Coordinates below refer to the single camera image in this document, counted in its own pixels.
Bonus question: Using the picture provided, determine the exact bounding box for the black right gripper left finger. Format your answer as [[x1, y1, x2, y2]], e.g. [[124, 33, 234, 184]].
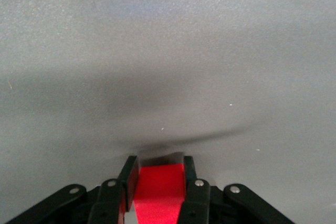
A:
[[5, 155, 140, 224]]

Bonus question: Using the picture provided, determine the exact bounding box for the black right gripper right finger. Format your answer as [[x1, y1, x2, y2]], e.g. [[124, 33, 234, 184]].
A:
[[178, 156, 297, 224]]

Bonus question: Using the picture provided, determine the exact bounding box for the small red cube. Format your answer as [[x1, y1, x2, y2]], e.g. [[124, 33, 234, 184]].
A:
[[132, 163, 186, 224]]

